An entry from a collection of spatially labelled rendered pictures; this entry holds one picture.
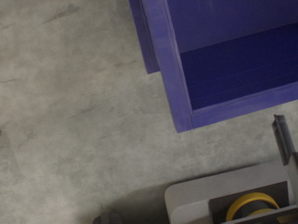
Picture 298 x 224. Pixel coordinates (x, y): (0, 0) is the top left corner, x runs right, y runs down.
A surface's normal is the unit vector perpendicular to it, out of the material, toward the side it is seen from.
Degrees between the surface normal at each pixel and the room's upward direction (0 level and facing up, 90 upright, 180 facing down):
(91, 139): 0
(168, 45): 0
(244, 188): 90
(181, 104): 0
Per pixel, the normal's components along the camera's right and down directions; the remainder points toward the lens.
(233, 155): 0.12, 0.31
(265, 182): -0.18, -0.93
